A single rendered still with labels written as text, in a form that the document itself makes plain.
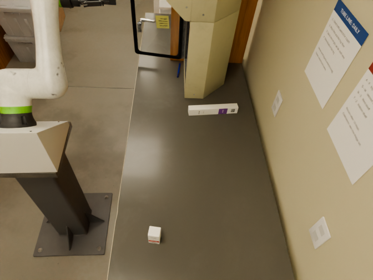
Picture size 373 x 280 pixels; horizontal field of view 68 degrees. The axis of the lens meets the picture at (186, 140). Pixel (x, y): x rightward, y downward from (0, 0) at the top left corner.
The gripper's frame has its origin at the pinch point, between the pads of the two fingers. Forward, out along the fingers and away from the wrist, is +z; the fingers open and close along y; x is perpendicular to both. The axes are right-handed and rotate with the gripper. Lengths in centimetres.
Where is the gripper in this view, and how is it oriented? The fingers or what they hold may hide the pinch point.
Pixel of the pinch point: (109, 1)
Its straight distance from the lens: 181.6
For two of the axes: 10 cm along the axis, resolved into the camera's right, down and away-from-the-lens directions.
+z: 10.0, 0.3, 0.7
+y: -0.2, -7.7, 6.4
